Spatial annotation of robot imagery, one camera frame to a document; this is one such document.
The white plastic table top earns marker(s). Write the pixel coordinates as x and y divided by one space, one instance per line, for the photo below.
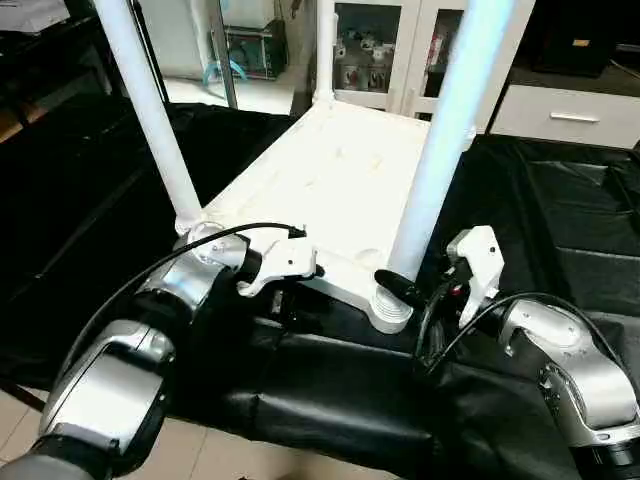
330 170

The white plastic table leg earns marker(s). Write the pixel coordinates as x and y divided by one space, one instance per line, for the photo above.
150 110
450 130
325 50

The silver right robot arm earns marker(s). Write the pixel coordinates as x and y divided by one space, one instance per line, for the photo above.
580 360

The white drawer unit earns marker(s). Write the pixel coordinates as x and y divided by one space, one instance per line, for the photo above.
570 115

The white glass door cabinet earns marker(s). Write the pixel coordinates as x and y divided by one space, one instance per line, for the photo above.
370 50

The black metal bench leg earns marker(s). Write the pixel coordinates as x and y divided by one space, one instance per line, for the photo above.
20 395

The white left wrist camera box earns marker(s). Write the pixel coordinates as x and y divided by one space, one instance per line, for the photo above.
280 260

